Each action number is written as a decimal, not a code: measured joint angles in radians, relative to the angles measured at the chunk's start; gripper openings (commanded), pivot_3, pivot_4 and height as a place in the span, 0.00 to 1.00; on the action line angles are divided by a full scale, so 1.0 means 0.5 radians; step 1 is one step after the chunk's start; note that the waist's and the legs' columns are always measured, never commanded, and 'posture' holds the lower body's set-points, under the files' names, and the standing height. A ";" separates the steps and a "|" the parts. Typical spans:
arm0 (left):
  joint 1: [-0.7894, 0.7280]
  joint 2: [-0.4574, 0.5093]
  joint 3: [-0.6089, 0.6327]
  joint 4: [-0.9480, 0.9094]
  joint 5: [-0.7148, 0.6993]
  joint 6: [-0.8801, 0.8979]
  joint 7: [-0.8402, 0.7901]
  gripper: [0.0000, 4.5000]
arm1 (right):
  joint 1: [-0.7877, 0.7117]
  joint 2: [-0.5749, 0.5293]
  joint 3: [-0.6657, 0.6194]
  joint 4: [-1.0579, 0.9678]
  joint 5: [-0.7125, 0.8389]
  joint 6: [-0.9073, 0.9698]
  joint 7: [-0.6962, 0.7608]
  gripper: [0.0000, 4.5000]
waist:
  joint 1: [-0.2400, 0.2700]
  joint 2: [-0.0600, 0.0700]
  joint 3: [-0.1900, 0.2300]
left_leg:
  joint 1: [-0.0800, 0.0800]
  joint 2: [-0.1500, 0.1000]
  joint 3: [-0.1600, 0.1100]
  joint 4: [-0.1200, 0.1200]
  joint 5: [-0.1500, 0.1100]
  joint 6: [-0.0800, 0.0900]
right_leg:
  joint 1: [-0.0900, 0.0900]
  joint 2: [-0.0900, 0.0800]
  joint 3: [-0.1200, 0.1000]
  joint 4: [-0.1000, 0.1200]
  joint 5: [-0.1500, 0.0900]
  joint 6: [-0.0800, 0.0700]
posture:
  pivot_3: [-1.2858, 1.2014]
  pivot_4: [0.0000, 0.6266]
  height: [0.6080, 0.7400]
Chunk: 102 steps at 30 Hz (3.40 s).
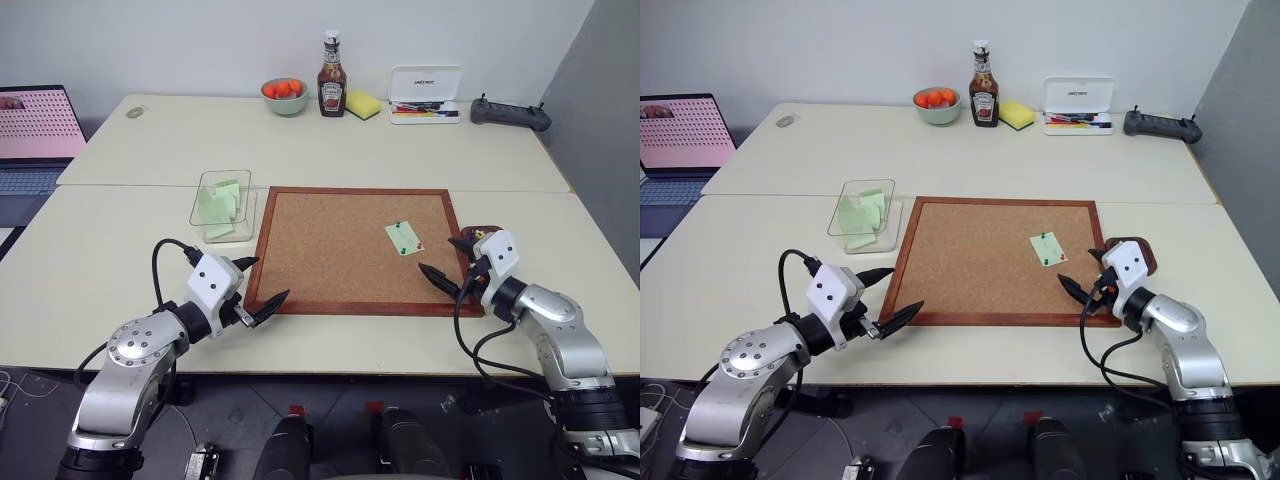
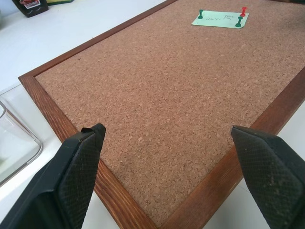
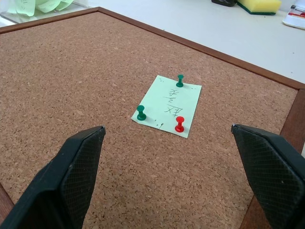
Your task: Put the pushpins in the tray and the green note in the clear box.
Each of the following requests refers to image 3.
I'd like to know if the cork board with wooden frame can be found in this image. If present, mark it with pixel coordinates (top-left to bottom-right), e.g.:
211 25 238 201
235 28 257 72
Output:
0 6 305 229

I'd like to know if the light green paper note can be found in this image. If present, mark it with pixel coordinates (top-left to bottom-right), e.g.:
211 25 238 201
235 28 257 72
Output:
131 75 203 139

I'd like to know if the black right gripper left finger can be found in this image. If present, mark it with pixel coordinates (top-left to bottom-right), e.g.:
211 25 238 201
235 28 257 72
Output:
0 125 106 229

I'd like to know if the red push pin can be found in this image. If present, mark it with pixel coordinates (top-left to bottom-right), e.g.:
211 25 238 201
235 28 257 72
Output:
174 116 185 133

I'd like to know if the clear tray of green notes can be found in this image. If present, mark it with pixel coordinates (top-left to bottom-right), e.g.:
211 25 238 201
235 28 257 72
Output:
0 0 89 24

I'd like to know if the black object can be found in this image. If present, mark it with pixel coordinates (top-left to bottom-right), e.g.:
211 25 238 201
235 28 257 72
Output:
211 0 238 7

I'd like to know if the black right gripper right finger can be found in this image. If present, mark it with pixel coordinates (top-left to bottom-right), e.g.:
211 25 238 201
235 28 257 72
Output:
231 124 305 229

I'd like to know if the white and red container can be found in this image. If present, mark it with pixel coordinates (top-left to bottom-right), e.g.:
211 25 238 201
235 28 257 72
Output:
282 4 305 30

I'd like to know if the yellow and green sponge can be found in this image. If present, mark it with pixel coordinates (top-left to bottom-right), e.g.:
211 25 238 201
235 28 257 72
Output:
236 0 283 16

